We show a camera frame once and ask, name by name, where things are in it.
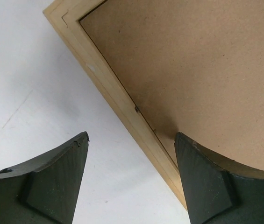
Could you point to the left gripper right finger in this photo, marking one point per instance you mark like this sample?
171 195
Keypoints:
217 189

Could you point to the wooden picture frame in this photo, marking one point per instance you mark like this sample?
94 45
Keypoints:
168 66

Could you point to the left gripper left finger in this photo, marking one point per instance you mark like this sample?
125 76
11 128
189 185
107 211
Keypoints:
44 189

